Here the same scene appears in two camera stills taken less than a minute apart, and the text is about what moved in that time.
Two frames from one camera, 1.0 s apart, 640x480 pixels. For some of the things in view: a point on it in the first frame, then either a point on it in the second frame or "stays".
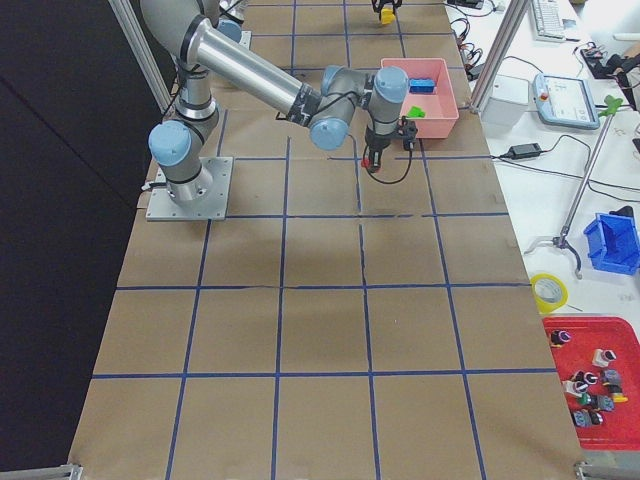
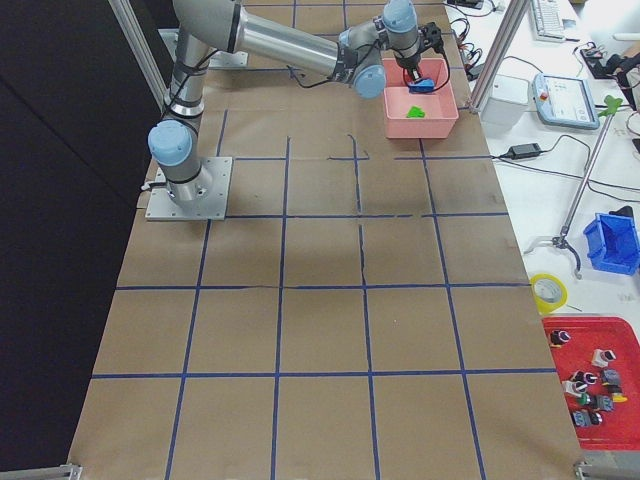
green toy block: (416, 112) stays
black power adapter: (525, 151) stays
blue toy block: (422, 85) stays
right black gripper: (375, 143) to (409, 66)
